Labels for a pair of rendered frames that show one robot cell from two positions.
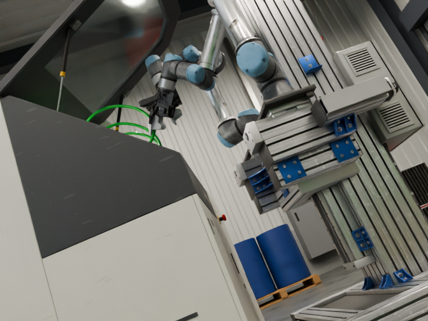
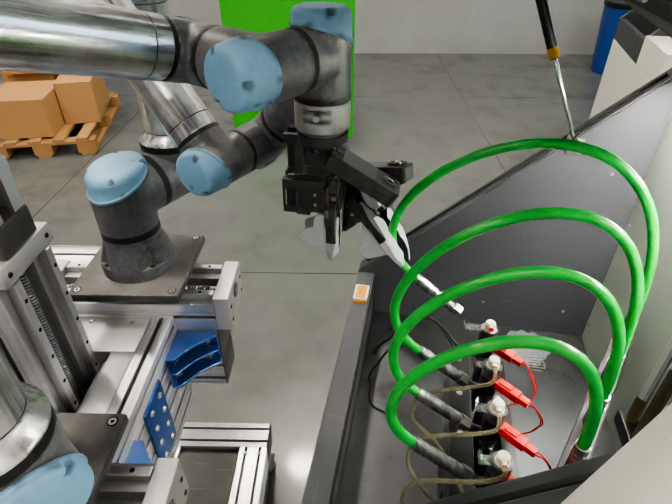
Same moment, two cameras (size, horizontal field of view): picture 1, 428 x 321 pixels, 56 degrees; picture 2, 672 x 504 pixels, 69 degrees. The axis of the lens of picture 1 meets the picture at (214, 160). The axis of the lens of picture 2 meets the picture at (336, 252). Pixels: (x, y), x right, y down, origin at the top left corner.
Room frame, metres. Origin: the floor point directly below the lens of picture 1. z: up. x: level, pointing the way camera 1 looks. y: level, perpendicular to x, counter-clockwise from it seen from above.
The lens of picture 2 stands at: (2.32, 0.22, 1.67)
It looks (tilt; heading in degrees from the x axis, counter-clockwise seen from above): 35 degrees down; 191
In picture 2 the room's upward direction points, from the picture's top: straight up
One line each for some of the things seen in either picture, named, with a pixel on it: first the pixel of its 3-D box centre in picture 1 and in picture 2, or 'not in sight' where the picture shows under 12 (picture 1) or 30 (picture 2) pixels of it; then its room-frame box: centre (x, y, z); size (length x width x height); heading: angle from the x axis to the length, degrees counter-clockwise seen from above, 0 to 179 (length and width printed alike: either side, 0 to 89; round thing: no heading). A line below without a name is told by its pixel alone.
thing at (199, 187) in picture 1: (197, 193); (345, 397); (1.70, 0.12, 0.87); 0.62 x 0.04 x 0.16; 0
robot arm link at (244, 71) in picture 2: not in sight; (251, 68); (1.77, 0.02, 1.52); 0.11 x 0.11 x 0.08; 61
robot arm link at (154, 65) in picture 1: (155, 68); (320, 53); (1.70, 0.08, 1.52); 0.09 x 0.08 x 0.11; 151
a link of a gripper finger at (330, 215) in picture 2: not in sight; (331, 215); (1.72, 0.10, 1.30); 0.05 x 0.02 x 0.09; 0
